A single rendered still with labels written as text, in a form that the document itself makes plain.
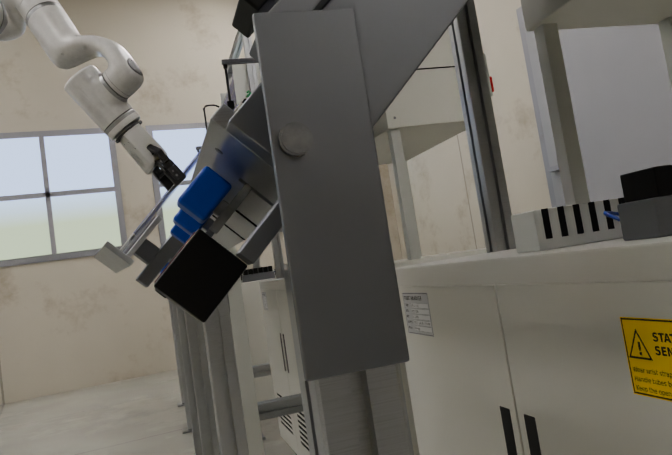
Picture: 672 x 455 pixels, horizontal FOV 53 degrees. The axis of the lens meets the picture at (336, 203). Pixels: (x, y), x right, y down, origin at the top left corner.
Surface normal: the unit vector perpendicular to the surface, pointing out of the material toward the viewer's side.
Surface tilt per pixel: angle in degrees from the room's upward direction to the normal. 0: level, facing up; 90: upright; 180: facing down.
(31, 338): 90
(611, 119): 90
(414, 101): 90
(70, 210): 90
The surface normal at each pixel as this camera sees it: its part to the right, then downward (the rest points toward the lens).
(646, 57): -0.90, 0.10
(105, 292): 0.40, -0.14
